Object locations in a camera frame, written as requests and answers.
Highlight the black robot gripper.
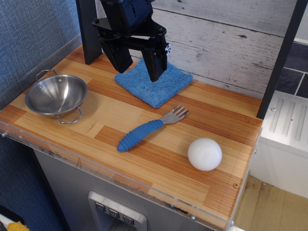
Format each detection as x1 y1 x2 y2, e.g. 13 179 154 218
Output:
92 0 169 81

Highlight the white egg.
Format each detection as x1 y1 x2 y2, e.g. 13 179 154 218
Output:
188 138 222 171

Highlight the stainless steel wok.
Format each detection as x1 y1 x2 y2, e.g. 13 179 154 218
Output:
25 69 88 124

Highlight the blue folded cloth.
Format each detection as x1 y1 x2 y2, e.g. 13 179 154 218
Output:
115 59 193 108

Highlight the clear acrylic table edge guard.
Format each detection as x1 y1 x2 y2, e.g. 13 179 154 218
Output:
0 117 258 231

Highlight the silver dispenser button panel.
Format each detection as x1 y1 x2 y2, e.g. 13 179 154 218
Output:
88 191 148 231

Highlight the white toy sink unit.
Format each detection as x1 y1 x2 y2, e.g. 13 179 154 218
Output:
249 91 308 198

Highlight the yellow object bottom left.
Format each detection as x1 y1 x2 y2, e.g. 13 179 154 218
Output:
7 222 30 231

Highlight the black left frame post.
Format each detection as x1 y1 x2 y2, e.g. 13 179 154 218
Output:
76 0 102 64

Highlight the black frame post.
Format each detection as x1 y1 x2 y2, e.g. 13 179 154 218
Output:
76 0 102 64
257 0 308 119

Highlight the blue handled metal fork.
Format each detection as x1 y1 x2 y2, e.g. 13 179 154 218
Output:
117 105 189 152

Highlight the black right frame post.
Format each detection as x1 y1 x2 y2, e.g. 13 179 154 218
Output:
257 0 308 119

